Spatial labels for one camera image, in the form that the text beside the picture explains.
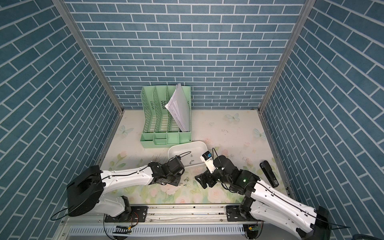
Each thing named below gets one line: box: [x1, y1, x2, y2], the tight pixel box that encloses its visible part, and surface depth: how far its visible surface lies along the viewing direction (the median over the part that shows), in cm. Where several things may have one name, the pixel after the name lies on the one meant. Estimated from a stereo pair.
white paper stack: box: [165, 83, 190, 132], surface depth 91 cm
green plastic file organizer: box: [140, 85, 192, 149], surface depth 104 cm
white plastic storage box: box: [168, 141, 208, 167], surface depth 96 cm
